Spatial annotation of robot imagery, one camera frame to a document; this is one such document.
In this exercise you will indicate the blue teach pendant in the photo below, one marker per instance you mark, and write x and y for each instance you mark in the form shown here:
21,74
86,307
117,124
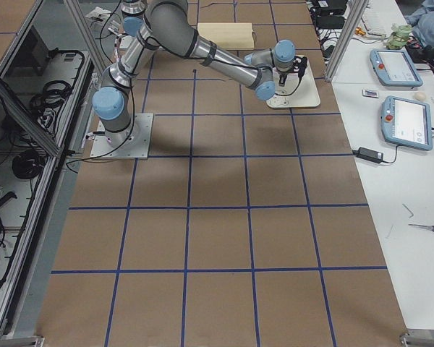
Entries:
395,68
406,122

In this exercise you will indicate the aluminium frame post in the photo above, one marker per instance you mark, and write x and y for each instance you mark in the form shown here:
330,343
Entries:
356,10

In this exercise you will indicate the white egg shaped object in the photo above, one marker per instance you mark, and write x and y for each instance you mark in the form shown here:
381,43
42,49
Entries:
420,96

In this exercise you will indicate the small white card box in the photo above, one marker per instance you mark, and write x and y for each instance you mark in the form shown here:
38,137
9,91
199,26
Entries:
370,93

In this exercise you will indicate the upper blue teach pendant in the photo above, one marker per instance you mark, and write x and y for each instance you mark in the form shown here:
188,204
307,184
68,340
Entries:
395,68

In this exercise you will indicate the white round plate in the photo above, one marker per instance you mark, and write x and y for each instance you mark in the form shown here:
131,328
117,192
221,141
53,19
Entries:
298,72

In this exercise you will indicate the white keyboard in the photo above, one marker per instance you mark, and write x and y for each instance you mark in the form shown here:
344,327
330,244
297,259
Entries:
371,23

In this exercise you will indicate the bamboo cutting board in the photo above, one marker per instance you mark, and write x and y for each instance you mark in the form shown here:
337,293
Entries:
230,36

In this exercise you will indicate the black power adapter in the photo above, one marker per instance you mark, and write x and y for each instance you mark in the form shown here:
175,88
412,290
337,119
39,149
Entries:
368,155

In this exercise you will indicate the metal side rack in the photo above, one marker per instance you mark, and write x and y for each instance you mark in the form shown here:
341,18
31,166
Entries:
46,74

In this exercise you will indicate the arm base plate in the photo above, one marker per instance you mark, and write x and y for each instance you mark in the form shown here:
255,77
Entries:
127,144

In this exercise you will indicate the lower blue teach pendant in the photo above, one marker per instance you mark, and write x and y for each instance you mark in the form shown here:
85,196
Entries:
406,122

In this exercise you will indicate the cream tray with bear print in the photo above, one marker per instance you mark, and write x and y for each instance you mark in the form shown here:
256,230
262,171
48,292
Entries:
295,93

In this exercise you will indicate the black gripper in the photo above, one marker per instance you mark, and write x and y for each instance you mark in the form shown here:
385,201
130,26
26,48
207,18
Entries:
282,74

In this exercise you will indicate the green tape roll stack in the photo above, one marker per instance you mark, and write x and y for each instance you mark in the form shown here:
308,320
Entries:
398,37

